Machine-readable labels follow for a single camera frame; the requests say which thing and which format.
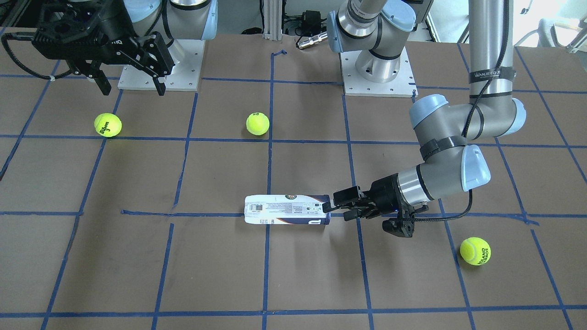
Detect white tennis ball can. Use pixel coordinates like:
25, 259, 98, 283
244, 194, 331, 225

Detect tennis ball middle grid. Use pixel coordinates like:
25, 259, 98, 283
245, 112, 270, 136

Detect tennis ball near base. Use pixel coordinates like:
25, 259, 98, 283
459, 237, 492, 266

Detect aluminium frame post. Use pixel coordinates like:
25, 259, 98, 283
260, 0, 284, 43

